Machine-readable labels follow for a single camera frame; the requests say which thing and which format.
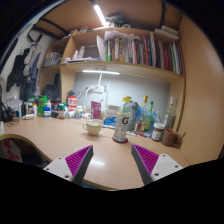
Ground red and white canister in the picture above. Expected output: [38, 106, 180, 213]
[67, 95, 78, 113]

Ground clear glass bottle gold cap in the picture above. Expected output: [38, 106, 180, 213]
[134, 95, 149, 133]

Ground white ceiling light tube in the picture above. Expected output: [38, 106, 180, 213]
[93, 3, 109, 28]

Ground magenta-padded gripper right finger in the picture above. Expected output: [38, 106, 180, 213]
[130, 143, 184, 186]

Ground small blue and white bottle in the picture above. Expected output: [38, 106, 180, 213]
[43, 100, 52, 118]

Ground white wall power strip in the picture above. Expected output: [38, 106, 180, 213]
[87, 85, 105, 94]

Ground slim green glass bottle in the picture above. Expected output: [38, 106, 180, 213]
[144, 100, 155, 132]

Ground clear yellow-capped drink bottle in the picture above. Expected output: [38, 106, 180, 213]
[112, 96, 133, 143]

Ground brown clay mug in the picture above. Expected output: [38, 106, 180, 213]
[161, 128, 184, 148]

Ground magenta paper pack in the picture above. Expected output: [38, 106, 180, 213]
[90, 100, 102, 120]

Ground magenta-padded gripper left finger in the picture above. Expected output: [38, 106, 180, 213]
[43, 144, 95, 187]

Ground brown jar with white lid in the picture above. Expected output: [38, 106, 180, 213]
[151, 122, 166, 142]

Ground cream ceramic cup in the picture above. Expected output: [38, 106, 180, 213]
[82, 119, 104, 136]

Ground clear glass bottle white cap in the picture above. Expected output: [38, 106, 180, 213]
[163, 96, 177, 130]

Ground green plastic container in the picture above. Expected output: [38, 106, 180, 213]
[37, 95, 48, 117]

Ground white under-shelf light bar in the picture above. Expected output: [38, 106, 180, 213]
[81, 69, 121, 76]

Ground dark hanging clothes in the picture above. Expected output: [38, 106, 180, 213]
[5, 48, 43, 101]

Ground blue and white carton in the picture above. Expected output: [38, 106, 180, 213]
[103, 104, 119, 129]

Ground small white jar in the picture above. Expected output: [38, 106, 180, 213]
[75, 105, 84, 120]

